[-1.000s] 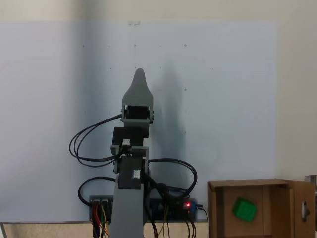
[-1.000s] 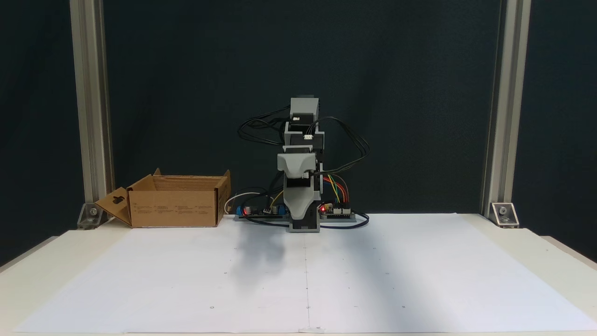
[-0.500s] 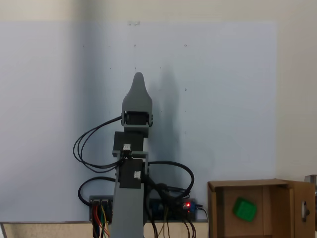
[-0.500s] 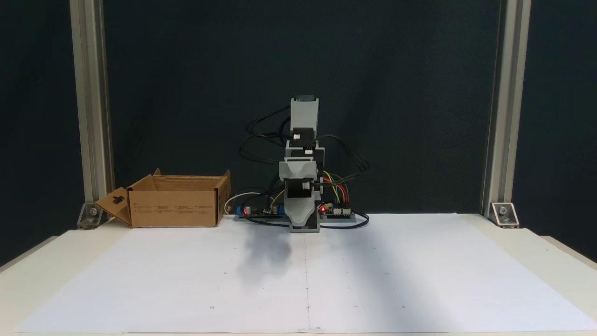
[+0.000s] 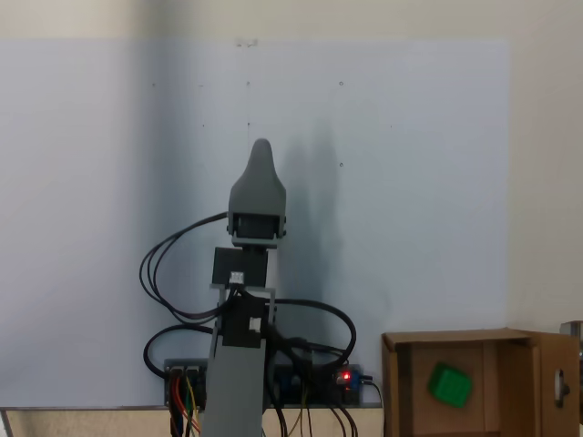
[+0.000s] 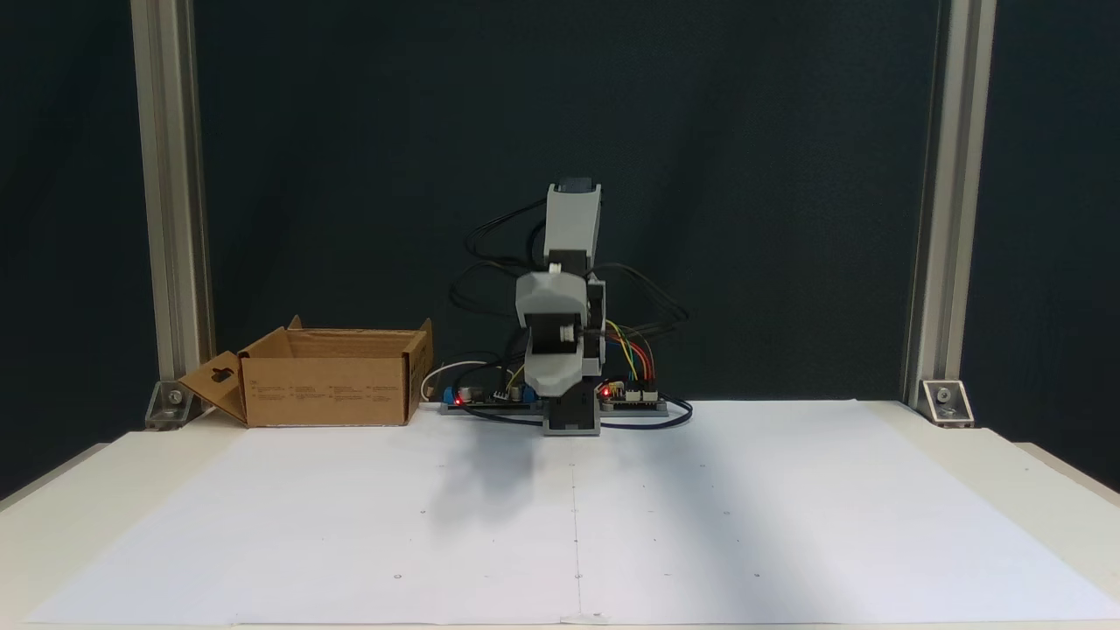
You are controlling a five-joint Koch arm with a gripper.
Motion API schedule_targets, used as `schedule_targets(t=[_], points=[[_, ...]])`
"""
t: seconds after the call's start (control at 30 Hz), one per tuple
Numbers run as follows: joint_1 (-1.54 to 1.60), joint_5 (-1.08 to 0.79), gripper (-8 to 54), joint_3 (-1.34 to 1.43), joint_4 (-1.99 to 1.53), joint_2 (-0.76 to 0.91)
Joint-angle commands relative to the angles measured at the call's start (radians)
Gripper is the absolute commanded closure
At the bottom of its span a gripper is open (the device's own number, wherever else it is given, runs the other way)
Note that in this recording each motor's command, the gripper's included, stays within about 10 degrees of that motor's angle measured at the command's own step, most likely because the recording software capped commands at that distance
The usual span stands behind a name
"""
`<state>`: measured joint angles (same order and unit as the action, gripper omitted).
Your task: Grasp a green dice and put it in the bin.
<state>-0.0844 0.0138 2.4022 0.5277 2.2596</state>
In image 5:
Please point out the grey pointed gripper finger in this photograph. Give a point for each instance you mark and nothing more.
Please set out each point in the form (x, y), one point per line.
(260, 168)

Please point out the green dice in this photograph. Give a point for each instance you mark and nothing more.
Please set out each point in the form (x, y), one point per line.
(450, 384)

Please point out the circuit board with red light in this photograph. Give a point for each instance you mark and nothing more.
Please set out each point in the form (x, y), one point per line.
(353, 396)

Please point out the brown cardboard box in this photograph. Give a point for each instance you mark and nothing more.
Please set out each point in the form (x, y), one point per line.
(505, 364)

